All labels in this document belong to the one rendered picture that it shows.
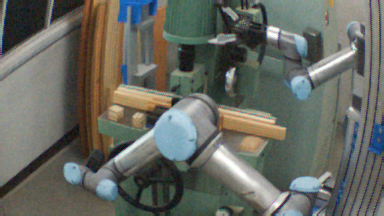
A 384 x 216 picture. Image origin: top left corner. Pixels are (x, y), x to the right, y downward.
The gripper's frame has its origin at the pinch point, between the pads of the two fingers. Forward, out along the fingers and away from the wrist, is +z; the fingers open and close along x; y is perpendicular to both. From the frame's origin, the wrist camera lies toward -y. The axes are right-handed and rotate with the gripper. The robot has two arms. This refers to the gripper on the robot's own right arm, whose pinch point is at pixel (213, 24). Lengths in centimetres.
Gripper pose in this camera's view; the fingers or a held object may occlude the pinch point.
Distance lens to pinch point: 254.8
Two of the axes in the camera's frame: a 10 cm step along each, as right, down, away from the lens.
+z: -9.3, -2.1, 3.1
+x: -3.1, 9.0, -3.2
